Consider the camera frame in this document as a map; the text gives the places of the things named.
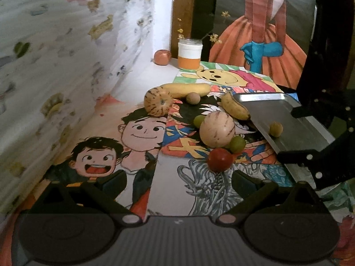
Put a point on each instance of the colourful comic drawing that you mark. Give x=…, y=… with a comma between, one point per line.
x=180, y=144

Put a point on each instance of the metal tray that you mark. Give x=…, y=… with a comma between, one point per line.
x=277, y=110

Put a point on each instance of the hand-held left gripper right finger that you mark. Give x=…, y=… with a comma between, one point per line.
x=240, y=180

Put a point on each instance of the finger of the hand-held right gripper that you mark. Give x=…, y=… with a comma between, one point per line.
x=310, y=110
x=296, y=156

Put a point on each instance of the green grape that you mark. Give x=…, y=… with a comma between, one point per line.
x=238, y=144
x=197, y=121

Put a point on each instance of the grey sketch drawing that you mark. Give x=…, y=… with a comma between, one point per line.
x=172, y=188

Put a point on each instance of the dark striped pepino melon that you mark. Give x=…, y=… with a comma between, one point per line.
x=156, y=102

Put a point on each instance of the wall poster with orange dress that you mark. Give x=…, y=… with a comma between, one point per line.
x=235, y=47

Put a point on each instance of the bear cartoon drawing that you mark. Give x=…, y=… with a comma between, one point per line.
x=249, y=81

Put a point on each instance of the white and orange jar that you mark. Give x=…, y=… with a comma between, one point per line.
x=190, y=54

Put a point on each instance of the red cherry tomato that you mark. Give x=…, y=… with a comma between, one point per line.
x=220, y=160

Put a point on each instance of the pale striped pepino melon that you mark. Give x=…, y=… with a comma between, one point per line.
x=217, y=130

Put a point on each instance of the cartoon boys drawing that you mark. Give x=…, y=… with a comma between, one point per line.
x=133, y=133

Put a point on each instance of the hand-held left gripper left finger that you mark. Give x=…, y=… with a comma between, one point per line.
x=116, y=178

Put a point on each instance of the short yellow banana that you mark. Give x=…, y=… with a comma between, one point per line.
x=234, y=105

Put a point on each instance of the brown wooden post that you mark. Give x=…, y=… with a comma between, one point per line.
x=183, y=5

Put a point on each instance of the printed white cloth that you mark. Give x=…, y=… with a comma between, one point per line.
x=55, y=61

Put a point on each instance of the long yellow banana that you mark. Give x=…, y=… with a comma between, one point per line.
x=188, y=89

